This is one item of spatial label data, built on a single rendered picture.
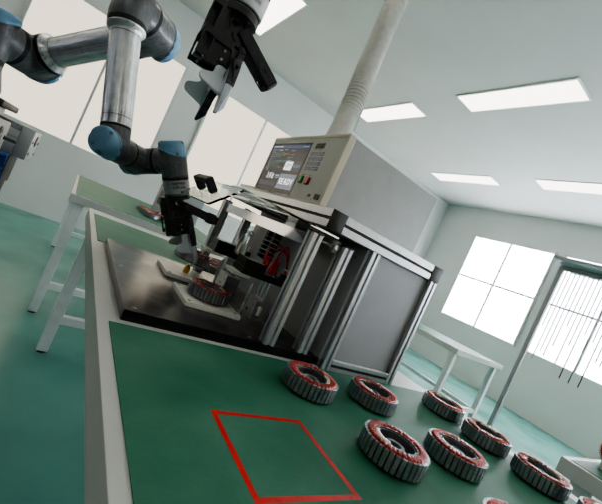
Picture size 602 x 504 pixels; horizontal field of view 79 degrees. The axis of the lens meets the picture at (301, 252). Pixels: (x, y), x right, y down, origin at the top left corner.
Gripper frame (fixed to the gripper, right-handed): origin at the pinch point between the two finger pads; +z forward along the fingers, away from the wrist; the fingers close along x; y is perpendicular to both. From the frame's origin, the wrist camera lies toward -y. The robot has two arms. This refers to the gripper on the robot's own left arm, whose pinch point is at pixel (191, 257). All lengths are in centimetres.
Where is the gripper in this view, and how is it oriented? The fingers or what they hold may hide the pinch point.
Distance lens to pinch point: 120.7
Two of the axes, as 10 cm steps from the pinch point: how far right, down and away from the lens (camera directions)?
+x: 4.9, 2.4, -8.4
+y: -8.7, 1.6, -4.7
